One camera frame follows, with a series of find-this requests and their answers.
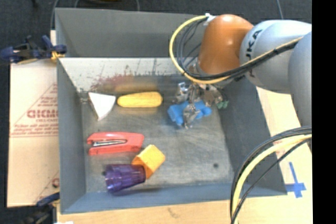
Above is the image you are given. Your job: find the purple clear plastic cup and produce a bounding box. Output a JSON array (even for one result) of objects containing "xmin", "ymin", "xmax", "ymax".
[{"xmin": 102, "ymin": 164, "xmax": 146, "ymax": 194}]

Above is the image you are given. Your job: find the brown cardboard board red print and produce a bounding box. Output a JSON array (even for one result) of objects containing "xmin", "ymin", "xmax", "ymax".
[{"xmin": 6, "ymin": 59, "xmax": 60, "ymax": 208}]

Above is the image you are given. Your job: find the yellow block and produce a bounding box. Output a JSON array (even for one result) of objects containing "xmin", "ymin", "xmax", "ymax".
[{"xmin": 131, "ymin": 144, "xmax": 166, "ymax": 179}]

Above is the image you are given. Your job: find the yellow toy corn cob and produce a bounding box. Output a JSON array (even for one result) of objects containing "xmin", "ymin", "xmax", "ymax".
[{"xmin": 117, "ymin": 91, "xmax": 163, "ymax": 109}]

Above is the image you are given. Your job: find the white wedge block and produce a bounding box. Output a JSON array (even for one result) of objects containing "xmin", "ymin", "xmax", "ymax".
[{"xmin": 88, "ymin": 91, "xmax": 117, "ymax": 121}]

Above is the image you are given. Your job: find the red stapler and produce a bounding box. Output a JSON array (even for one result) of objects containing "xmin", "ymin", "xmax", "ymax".
[{"xmin": 86, "ymin": 131, "xmax": 145, "ymax": 157}]

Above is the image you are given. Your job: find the grey metal bin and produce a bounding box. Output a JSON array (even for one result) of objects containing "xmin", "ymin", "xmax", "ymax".
[{"xmin": 54, "ymin": 7, "xmax": 288, "ymax": 215}]

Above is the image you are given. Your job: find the blue plastic toy block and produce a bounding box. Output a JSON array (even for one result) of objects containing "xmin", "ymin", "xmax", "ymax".
[{"xmin": 167, "ymin": 100, "xmax": 213, "ymax": 128}]

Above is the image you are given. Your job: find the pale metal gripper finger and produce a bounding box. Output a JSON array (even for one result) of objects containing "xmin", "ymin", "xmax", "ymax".
[
  {"xmin": 182, "ymin": 104, "xmax": 193, "ymax": 130},
  {"xmin": 192, "ymin": 103, "xmax": 202, "ymax": 122}
]

